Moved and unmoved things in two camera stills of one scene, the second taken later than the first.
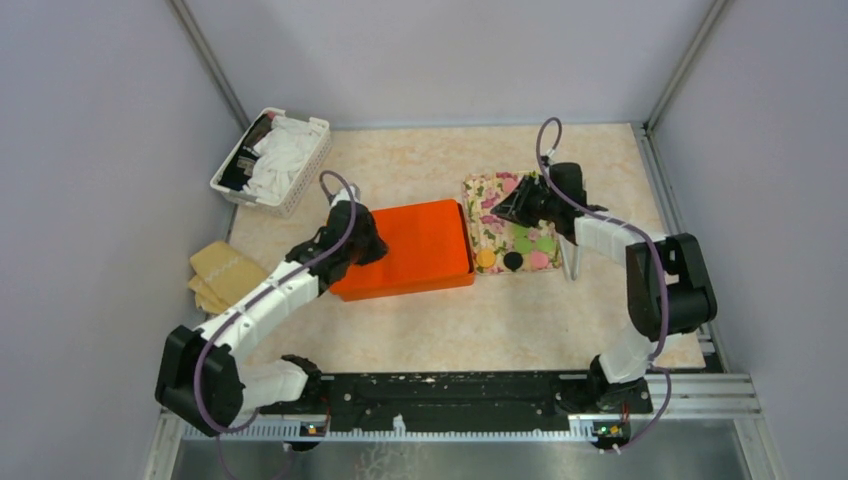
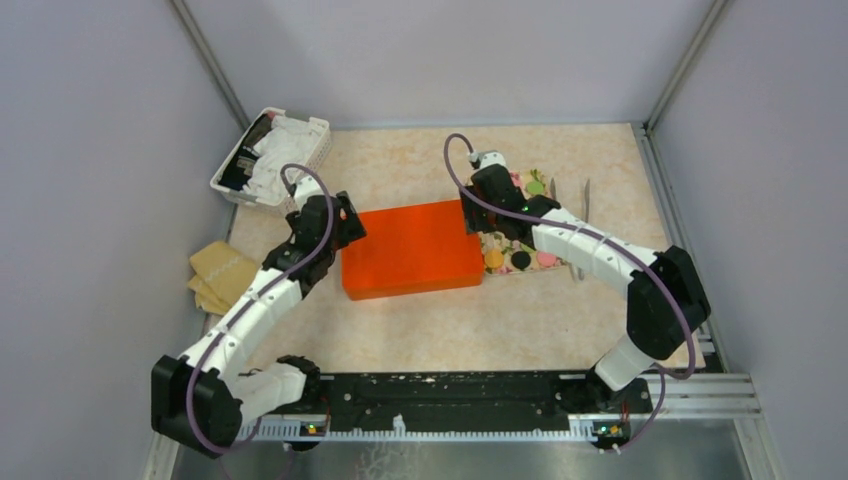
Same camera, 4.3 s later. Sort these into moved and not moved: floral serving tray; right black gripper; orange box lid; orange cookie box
Moved: right black gripper
Not moved: floral serving tray; orange cookie box; orange box lid
